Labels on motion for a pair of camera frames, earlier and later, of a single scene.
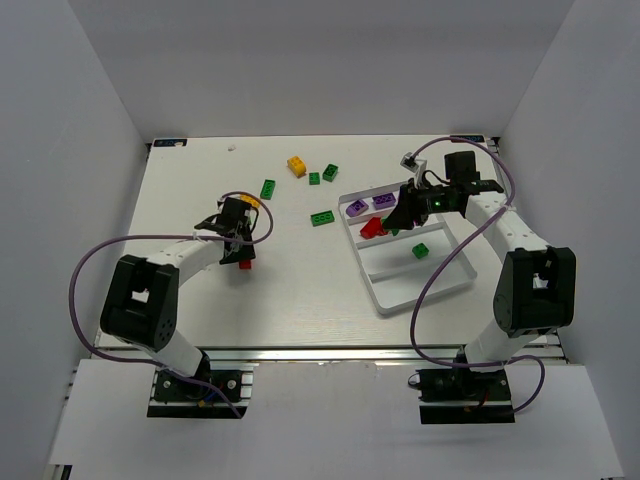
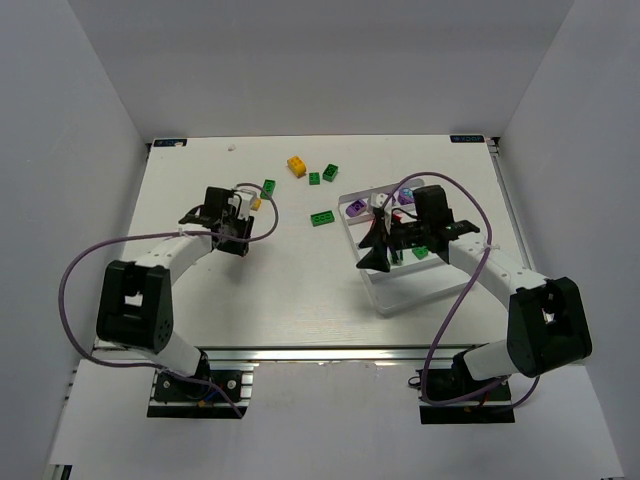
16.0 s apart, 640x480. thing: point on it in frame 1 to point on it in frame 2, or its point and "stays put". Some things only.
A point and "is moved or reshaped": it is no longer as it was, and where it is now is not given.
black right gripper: x=411 y=203 to x=393 y=237
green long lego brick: x=267 y=189 stays put
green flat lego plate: x=322 y=218 stays put
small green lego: x=420 y=250 stays put
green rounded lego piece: x=394 y=231 is moved or reshaped
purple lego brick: x=357 y=208 stays put
